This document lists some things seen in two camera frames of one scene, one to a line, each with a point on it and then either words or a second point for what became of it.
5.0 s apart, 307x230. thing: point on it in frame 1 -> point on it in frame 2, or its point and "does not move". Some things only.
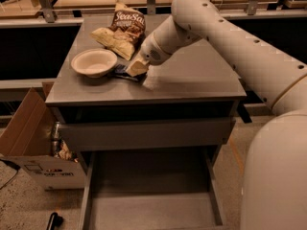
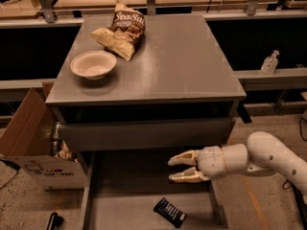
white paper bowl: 94,61 does not move
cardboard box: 26,144 does not move
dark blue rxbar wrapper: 120,71 -> 170,212
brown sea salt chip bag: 126,34 does not move
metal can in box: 55,140 does not move
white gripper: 150,54 -> 211,161
